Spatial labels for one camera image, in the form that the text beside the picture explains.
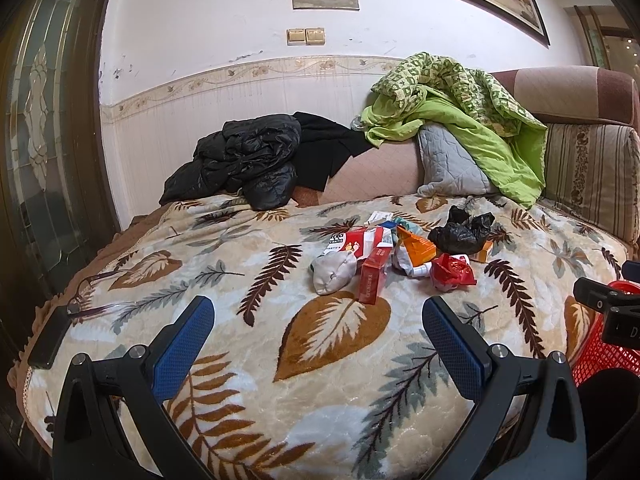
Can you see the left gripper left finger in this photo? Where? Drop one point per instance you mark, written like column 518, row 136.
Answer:
column 177, row 346

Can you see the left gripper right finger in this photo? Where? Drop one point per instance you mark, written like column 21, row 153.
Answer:
column 461, row 349

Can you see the red plastic mesh basket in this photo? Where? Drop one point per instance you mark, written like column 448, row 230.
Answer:
column 596, row 356

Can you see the red wrapper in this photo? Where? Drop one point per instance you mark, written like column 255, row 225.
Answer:
column 450, row 272

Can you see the white spray bottle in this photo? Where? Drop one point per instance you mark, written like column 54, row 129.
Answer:
column 423, row 271

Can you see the orange medicine box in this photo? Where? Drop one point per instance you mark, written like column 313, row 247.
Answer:
column 483, row 254

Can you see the orange snack wrapper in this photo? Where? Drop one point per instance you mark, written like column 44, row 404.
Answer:
column 412, row 250

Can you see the black plastic bag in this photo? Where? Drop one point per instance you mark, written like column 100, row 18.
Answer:
column 462, row 234

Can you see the red rectangular box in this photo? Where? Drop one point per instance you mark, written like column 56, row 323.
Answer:
column 373, row 275

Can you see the red foot patch packet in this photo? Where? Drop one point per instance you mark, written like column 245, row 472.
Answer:
column 360, row 242

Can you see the white grey sock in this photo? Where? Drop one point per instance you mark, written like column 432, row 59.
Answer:
column 332, row 271

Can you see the white barcode box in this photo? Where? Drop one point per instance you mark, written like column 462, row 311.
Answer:
column 378, row 217

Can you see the teal tissue packet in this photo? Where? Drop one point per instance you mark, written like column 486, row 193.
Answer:
column 409, row 226

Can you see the leaf patterned bed blanket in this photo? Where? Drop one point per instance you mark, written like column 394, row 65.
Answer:
column 290, row 384

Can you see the striped brown sofa cushion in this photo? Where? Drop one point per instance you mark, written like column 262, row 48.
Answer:
column 592, row 172

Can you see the stained glass wooden door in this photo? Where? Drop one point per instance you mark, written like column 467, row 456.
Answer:
column 57, row 206

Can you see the grey quilted pillow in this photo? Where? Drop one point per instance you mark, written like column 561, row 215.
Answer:
column 449, row 170

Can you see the green patterned quilt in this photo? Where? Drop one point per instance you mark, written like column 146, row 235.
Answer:
column 506, row 141

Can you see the black puffer jacket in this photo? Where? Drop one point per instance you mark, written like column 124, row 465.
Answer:
column 252, row 157

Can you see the brown sofa backrest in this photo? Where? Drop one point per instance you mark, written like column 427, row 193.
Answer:
column 575, row 94

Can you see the black cloth garment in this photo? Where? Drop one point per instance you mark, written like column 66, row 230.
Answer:
column 324, row 148

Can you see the beige wall switches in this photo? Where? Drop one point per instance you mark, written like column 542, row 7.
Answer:
column 306, row 36

